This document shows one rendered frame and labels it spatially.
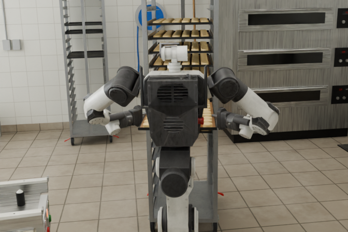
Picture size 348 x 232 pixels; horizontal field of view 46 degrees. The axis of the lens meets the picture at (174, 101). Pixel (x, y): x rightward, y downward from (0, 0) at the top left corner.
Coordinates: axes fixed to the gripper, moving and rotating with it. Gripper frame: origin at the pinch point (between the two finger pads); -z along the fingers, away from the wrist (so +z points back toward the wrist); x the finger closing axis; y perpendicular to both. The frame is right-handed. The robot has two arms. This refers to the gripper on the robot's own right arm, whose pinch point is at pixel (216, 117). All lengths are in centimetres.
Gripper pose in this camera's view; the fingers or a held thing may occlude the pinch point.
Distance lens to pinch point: 230.8
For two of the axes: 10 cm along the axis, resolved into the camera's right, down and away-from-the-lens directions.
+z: 6.7, 1.6, -7.2
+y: -7.4, 1.8, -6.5
